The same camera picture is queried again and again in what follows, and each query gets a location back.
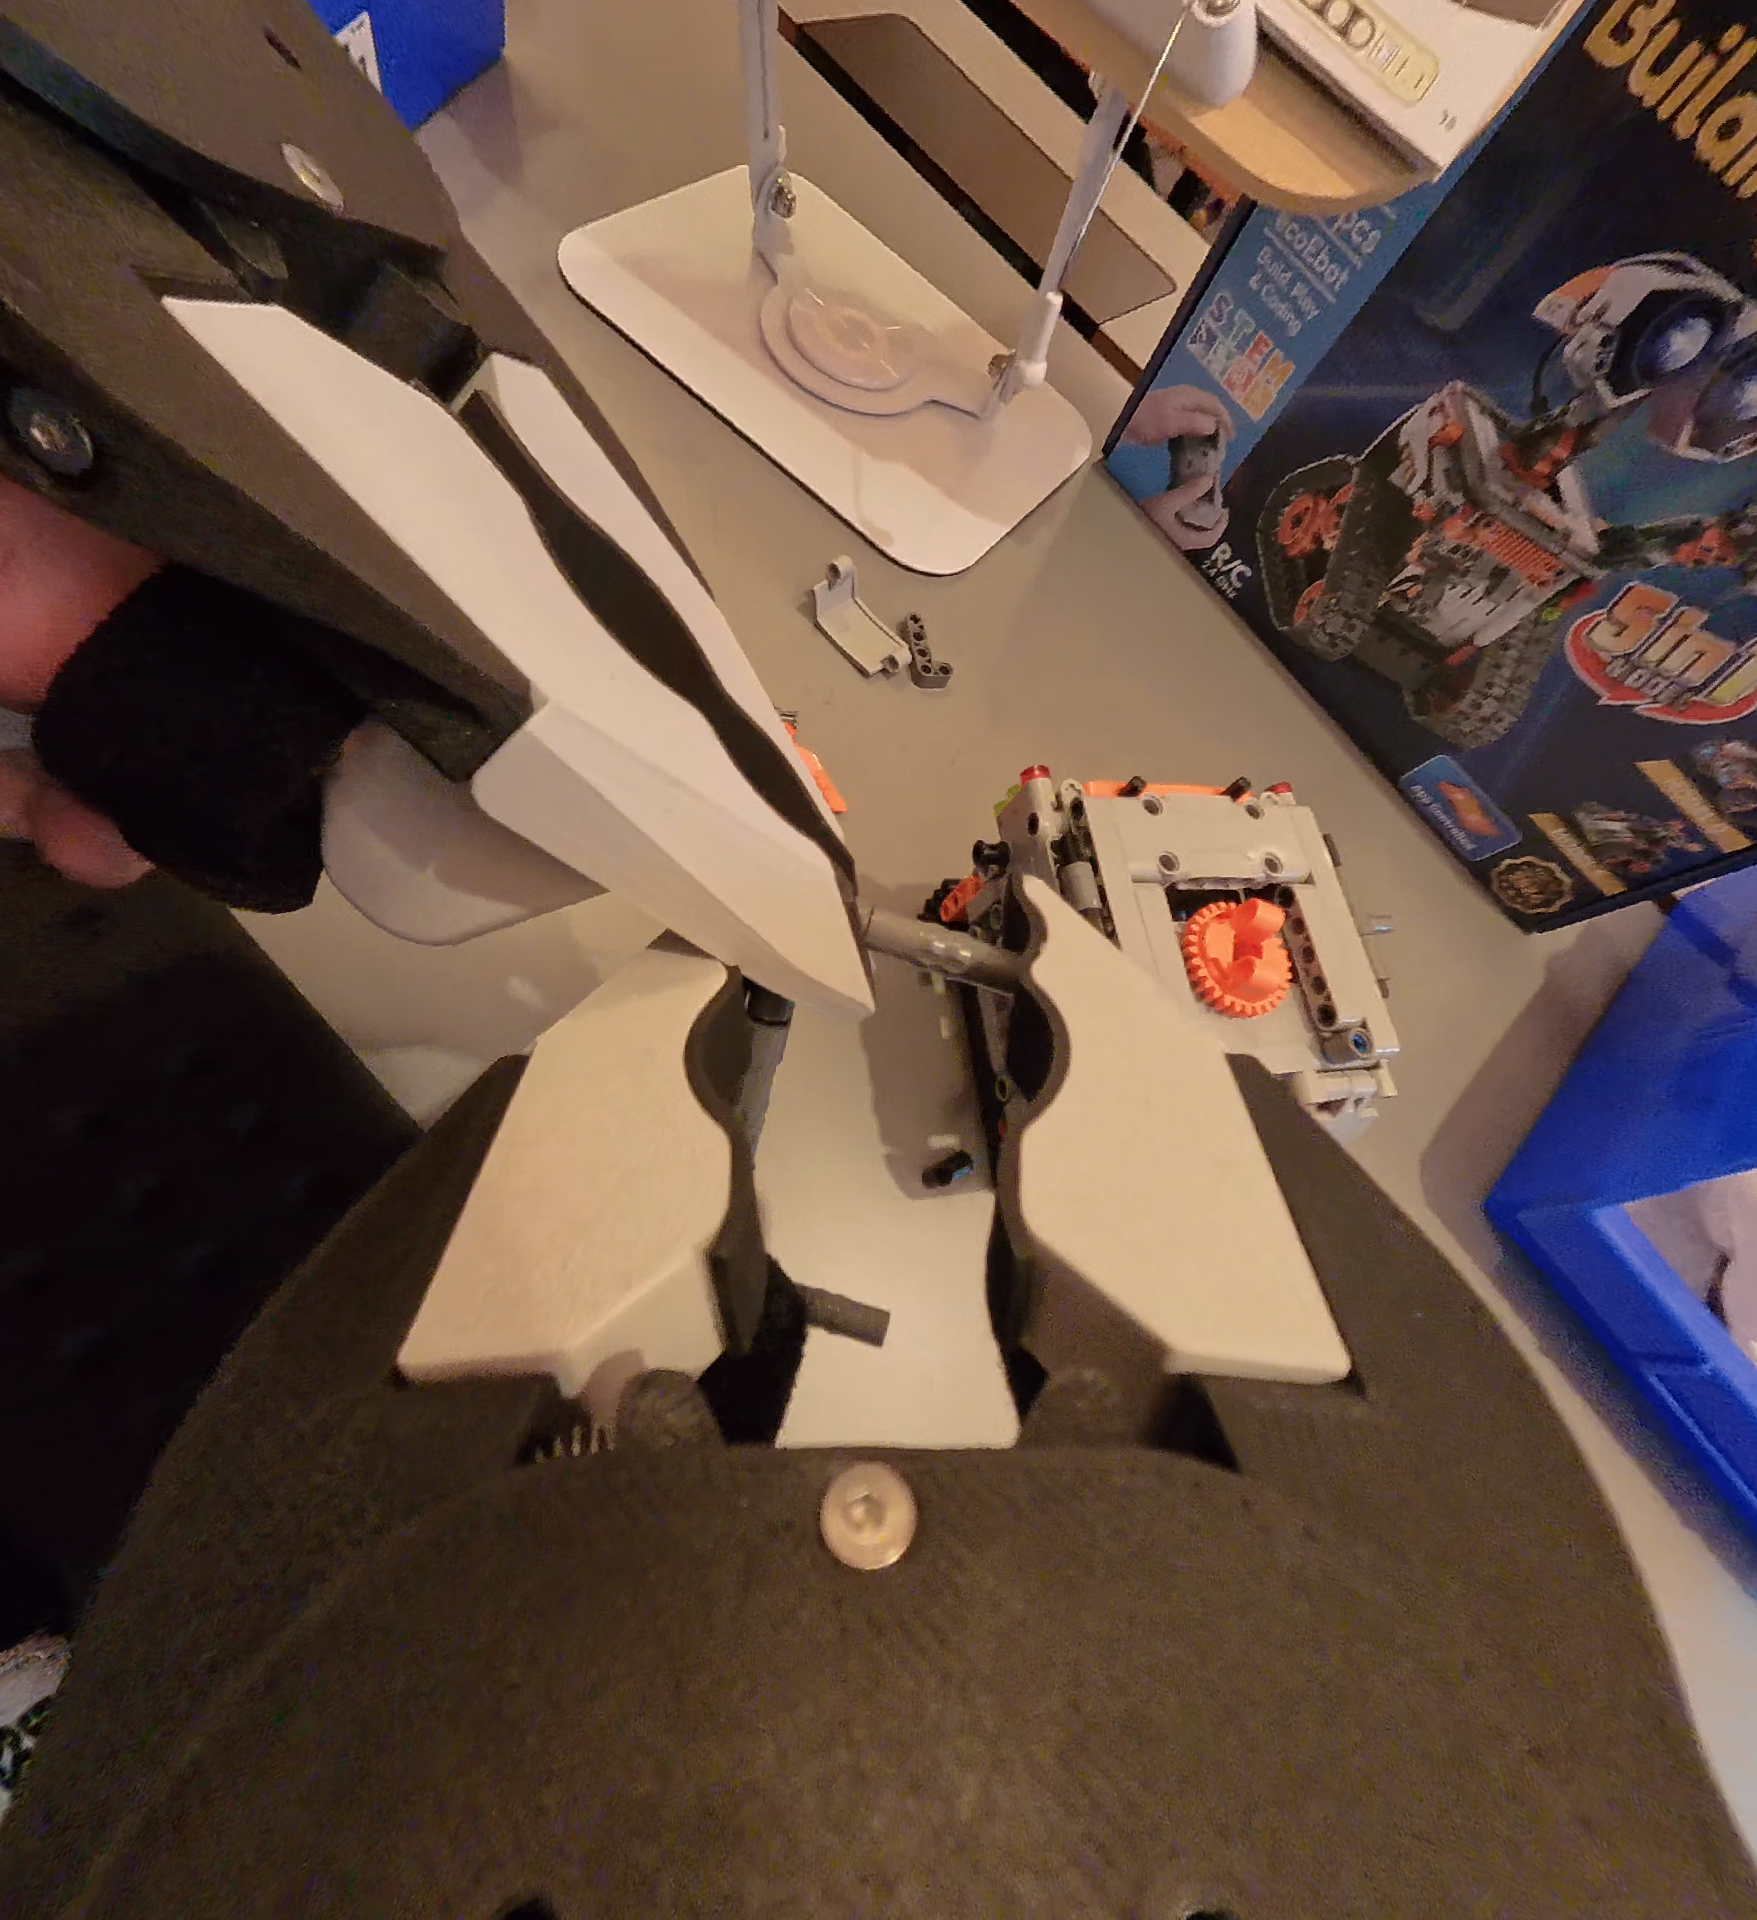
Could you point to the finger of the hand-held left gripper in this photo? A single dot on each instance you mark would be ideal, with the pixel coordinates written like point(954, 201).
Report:
point(369, 480)
point(654, 586)

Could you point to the blue plastic bin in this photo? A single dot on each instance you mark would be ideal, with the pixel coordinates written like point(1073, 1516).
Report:
point(398, 46)

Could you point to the white plastic device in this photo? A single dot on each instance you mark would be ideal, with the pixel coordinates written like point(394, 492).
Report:
point(1389, 61)

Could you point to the dark grey beam piece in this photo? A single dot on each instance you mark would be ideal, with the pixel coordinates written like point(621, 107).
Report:
point(926, 655)

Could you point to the white stand base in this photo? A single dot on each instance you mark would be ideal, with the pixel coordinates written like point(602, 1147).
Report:
point(818, 360)

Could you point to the blue robot kit box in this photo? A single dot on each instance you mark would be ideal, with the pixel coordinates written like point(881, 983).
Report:
point(1540, 450)

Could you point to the orange panel piece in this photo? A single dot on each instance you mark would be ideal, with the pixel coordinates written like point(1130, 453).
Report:
point(822, 786)

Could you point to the dark grey axle pin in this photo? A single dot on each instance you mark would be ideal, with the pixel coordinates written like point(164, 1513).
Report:
point(744, 1187)

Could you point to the dark grey elbow connector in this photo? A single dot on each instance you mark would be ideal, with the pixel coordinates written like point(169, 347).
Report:
point(834, 1313)

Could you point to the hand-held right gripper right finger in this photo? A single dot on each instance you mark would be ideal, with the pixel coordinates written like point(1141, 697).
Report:
point(1179, 1200)

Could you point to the grey white toy robot model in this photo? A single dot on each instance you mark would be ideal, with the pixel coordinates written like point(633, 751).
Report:
point(1239, 960)

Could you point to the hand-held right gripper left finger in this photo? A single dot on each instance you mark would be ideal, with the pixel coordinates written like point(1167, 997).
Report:
point(564, 1200)

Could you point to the light grey curved panel piece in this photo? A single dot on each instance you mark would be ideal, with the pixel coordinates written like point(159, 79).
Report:
point(859, 616)

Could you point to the blue storage bin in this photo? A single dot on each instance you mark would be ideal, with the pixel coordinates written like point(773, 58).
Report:
point(1659, 1200)

